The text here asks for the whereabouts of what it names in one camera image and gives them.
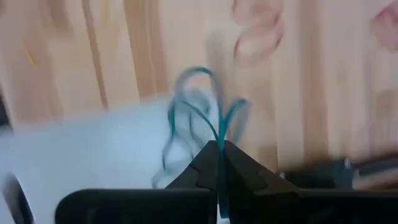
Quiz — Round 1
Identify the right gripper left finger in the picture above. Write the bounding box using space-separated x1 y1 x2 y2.
55 139 221 224

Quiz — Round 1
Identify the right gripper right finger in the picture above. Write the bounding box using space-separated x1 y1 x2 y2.
223 139 398 224

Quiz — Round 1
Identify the red rubber band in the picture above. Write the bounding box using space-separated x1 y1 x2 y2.
231 0 285 68
371 2 398 52

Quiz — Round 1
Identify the yellow rubber band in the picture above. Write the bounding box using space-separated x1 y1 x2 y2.
24 46 40 70

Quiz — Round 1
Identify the white plastic bin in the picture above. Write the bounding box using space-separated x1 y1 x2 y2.
0 98 224 224

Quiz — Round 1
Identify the black metal table frame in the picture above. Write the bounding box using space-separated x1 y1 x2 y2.
278 152 398 190

